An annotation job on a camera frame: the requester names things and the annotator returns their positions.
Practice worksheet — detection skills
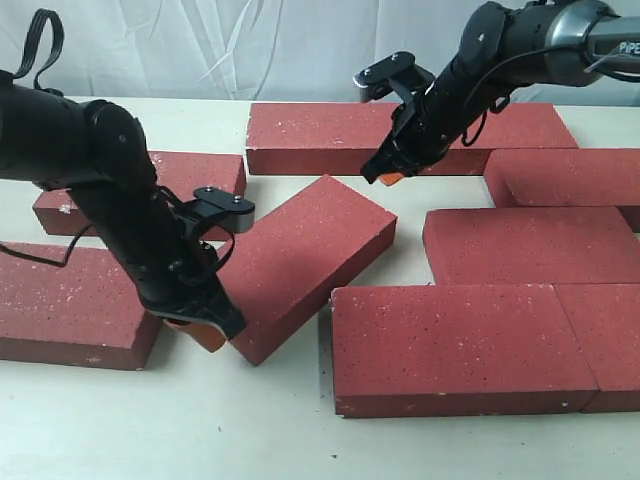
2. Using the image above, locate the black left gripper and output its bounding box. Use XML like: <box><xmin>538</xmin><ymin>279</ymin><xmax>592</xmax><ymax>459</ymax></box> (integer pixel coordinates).
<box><xmin>134</xmin><ymin>242</ymin><xmax>247</xmax><ymax>353</ymax></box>

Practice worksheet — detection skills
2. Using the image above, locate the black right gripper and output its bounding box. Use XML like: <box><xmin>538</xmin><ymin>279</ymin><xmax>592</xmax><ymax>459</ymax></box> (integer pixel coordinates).
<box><xmin>360</xmin><ymin>87</ymin><xmax>463</xmax><ymax>187</ymax></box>

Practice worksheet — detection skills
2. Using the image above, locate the angled red brick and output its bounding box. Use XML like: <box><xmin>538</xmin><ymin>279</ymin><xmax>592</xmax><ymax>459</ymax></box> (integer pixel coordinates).
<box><xmin>219</xmin><ymin>175</ymin><xmax>397</xmax><ymax>366</ymax></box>

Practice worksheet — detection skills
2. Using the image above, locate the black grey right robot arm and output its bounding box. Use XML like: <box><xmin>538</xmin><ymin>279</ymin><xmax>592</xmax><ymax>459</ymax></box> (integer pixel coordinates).
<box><xmin>353</xmin><ymin>1</ymin><xmax>639</xmax><ymax>185</ymax></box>

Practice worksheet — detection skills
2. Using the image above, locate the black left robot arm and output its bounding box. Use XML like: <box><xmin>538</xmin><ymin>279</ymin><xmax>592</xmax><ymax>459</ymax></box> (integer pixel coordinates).
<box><xmin>1</xmin><ymin>72</ymin><xmax>255</xmax><ymax>352</ymax></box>

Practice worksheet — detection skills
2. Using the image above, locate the white backdrop cloth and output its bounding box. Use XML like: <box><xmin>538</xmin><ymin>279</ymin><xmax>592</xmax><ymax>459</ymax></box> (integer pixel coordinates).
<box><xmin>0</xmin><ymin>0</ymin><xmax>640</xmax><ymax>109</ymax></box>

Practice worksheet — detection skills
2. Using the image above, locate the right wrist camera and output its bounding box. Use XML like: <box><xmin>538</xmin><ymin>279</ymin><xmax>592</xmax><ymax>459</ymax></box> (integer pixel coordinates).
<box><xmin>353</xmin><ymin>51</ymin><xmax>435</xmax><ymax>103</ymax></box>

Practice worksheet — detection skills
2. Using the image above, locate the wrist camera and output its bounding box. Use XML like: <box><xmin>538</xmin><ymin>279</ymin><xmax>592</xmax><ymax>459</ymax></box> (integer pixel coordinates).
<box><xmin>353</xmin><ymin>51</ymin><xmax>435</xmax><ymax>103</ymax></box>
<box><xmin>191</xmin><ymin>186</ymin><xmax>255</xmax><ymax>234</ymax></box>

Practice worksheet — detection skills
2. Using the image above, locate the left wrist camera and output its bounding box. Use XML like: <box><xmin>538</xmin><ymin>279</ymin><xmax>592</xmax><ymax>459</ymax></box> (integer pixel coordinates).
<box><xmin>191</xmin><ymin>186</ymin><xmax>255</xmax><ymax>234</ymax></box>

